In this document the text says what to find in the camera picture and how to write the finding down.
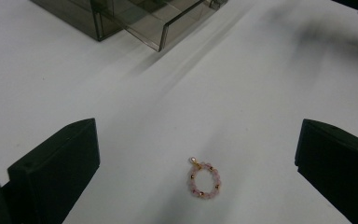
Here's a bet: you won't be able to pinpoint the white board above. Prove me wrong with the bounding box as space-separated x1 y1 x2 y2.
0 0 358 224

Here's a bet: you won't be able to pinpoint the smoky transparent drawer box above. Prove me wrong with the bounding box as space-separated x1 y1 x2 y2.
30 0 129 42

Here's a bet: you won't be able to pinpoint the pink bead ring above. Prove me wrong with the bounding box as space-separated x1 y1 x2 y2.
188 156 222 201

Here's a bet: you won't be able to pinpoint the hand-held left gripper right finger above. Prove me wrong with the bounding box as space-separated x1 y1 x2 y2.
294 119 358 224

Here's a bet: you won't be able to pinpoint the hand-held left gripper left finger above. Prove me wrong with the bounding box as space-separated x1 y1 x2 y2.
7 118 101 224

